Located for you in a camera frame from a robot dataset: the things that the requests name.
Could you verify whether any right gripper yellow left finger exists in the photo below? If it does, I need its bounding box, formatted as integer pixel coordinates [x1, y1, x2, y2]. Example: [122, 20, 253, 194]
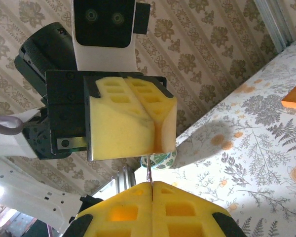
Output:
[61, 182, 153, 237]

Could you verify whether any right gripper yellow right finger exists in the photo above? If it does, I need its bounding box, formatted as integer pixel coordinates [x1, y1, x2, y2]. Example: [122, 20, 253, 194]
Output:
[152, 181, 247, 237]

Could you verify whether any silver key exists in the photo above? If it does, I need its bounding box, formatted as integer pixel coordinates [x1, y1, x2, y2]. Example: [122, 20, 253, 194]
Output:
[145, 153, 154, 186]

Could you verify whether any green patterned bowl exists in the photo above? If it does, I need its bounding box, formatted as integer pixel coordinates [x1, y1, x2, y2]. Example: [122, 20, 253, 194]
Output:
[140, 151, 178, 171]

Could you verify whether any floral patterned tablecloth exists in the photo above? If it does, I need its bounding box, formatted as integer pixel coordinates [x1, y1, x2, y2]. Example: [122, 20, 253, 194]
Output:
[174, 37, 296, 237]

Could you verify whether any wide aluminium base rail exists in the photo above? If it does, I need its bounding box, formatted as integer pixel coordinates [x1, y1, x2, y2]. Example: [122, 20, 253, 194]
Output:
[111, 165, 137, 196]

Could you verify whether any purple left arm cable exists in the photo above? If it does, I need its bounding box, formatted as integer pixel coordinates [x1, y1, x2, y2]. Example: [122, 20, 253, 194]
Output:
[0, 115, 24, 136]

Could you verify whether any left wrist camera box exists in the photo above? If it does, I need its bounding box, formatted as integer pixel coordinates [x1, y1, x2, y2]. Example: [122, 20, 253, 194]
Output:
[71, 0, 151, 72]

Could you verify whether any aluminium frame post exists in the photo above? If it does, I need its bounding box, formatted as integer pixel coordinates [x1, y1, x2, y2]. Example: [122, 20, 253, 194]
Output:
[255, 0, 296, 52]

